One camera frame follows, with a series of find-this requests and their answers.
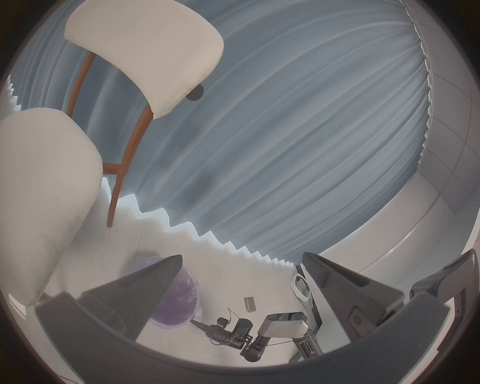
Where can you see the white trash bin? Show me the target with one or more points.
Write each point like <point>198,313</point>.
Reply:
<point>189,317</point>

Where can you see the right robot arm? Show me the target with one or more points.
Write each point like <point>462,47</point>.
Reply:
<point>283,324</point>

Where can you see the white cushioned wooden chair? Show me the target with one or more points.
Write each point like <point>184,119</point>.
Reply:
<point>142,45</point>

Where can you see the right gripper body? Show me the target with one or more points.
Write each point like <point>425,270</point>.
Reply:
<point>221,333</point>

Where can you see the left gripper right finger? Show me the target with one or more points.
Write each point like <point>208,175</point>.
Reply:
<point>348,296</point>

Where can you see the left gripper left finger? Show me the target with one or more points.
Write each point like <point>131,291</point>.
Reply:
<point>135,296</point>

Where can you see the purple plastic bag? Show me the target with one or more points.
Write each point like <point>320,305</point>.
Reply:
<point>183,296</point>

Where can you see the white curtain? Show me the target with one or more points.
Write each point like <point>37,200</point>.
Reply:
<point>300,131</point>

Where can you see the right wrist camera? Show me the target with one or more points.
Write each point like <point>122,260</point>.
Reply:
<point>223,321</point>

